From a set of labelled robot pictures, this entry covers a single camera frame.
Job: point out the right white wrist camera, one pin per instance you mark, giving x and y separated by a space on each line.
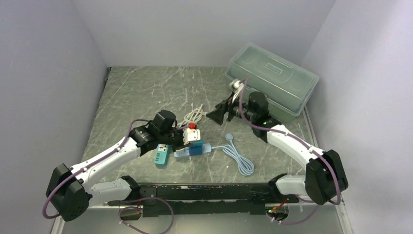
237 86

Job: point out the black base frame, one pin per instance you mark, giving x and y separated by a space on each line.
193 199

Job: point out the teal power strip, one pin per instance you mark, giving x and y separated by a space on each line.
163 151

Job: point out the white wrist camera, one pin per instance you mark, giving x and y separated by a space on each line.
237 86
191 134

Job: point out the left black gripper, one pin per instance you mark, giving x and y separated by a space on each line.
181 144

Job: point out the blue cube adapter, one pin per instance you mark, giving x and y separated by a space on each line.
195 150

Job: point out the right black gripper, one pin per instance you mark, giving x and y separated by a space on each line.
222 108

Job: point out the green plastic toolbox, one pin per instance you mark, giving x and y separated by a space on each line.
287 86

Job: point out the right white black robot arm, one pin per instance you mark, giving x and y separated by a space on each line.
324 176

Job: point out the white blue charger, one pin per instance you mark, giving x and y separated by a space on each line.
197 143

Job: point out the light blue power strip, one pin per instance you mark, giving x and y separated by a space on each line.
245 166

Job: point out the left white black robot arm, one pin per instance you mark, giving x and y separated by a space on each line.
72 190

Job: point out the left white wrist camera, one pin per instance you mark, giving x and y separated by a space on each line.
191 134

